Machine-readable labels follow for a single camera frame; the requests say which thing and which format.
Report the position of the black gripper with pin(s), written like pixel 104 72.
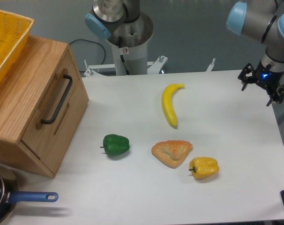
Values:
pixel 265 78

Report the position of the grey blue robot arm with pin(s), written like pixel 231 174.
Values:
pixel 256 19

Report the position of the wooden drawer cabinet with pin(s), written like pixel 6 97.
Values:
pixel 20 95

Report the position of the yellow banana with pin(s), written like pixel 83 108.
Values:
pixel 166 101

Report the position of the yellow bell pepper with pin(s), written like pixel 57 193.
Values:
pixel 203 167

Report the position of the triangular pastry bread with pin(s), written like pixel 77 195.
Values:
pixel 172 152

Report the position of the green bell pepper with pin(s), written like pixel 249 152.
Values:
pixel 114 145

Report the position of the yellow plastic basket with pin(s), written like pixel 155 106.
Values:
pixel 14 32

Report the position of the white table bracket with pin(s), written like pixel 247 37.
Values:
pixel 211 65

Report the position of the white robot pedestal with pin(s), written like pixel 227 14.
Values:
pixel 129 43

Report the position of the blue handled frying pan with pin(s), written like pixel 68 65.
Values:
pixel 10 194

